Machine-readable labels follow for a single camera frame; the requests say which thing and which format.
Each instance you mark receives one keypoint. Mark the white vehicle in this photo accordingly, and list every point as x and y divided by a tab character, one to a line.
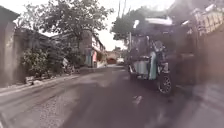
120	61

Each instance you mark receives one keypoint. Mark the building with colourful front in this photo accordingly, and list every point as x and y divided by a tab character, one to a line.
95	50

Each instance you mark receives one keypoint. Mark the motor tricycle with cab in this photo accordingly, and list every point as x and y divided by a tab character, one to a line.
146	63

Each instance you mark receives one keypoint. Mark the grey asphalt road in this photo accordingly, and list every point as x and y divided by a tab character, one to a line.
100	100

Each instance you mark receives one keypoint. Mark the dark leafy tree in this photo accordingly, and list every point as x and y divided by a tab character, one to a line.
125	25

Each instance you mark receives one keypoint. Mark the large leafy tree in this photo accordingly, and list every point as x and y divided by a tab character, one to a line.
73	16

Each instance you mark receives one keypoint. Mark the pale concrete kerb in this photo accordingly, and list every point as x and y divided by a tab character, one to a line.
50	81

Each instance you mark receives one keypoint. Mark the green bushes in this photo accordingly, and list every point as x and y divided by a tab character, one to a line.
35	61

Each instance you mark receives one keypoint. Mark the building with grey wall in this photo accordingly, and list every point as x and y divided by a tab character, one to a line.
210	43

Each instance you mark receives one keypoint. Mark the grey concrete wall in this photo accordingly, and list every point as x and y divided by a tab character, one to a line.
8	56

